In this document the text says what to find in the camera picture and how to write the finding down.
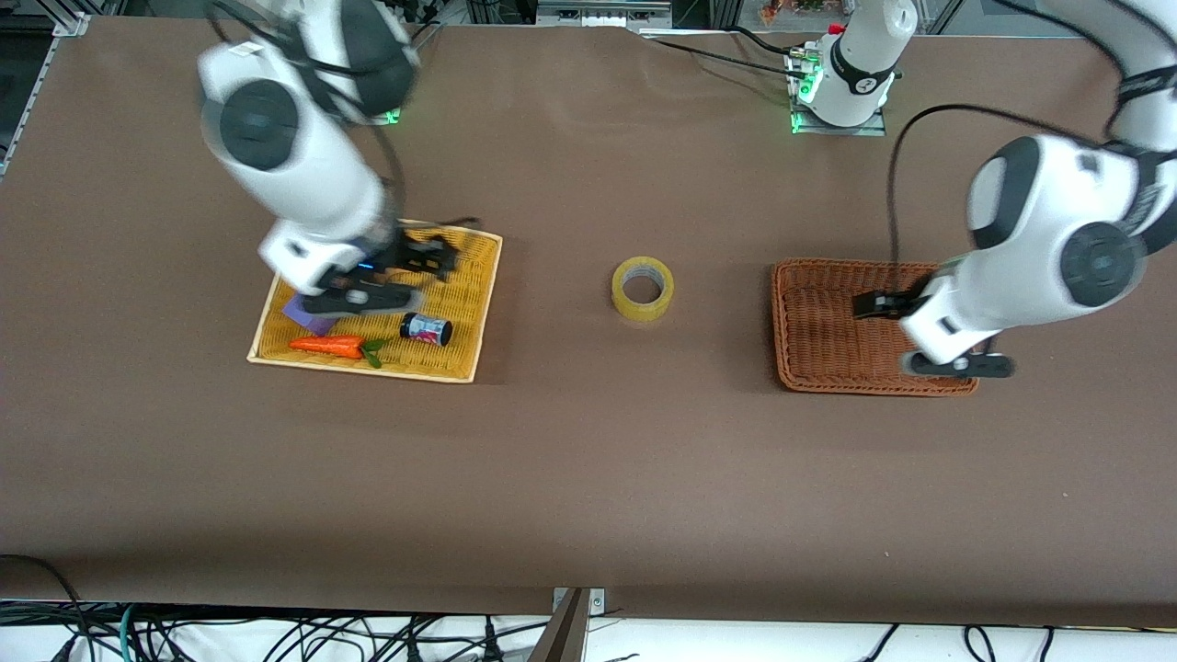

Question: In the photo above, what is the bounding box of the clear yellowish tape roll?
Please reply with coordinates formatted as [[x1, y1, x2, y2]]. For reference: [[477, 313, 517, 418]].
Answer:
[[611, 256, 675, 323]]

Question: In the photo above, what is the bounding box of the yellow wicker basket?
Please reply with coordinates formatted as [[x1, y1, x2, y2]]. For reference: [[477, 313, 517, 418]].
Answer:
[[246, 217, 504, 384]]

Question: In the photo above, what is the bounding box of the brown wicker basket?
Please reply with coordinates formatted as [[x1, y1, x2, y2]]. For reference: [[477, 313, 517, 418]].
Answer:
[[771, 258, 980, 397]]

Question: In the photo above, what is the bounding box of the purple cube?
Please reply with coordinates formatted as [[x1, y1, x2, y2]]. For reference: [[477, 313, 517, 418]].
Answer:
[[281, 294, 337, 337]]

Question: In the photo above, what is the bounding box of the small black-lidded can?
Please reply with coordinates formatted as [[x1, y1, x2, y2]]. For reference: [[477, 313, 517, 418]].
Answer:
[[400, 313, 453, 347]]

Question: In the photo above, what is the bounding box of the orange toy carrot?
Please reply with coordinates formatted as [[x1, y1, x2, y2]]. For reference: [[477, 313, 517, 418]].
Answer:
[[289, 336, 387, 369]]

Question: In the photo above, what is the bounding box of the grey power strip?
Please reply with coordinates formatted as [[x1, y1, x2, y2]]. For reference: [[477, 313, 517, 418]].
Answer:
[[537, 0, 674, 30]]

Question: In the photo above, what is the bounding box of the dark angled bar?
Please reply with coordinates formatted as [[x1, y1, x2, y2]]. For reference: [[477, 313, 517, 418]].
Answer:
[[528, 588, 589, 662]]

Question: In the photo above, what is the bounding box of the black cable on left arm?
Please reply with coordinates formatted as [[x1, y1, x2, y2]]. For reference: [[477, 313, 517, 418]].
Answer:
[[886, 103, 1104, 269]]

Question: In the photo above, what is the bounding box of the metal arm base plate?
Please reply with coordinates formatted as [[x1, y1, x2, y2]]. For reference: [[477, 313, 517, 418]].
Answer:
[[787, 46, 889, 137]]

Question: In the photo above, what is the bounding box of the short black table cable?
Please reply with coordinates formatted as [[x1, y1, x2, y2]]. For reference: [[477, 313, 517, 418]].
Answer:
[[728, 25, 810, 56]]

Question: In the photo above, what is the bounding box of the long black table cable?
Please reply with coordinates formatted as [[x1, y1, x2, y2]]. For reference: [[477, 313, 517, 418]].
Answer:
[[642, 35, 810, 80]]

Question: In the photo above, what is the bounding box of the metal table edge bracket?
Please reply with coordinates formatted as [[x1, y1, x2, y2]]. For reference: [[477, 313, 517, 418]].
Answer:
[[552, 587, 608, 662]]

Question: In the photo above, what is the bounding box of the black looping floor cable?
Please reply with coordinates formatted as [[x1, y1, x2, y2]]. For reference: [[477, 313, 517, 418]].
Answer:
[[0, 554, 97, 662]]

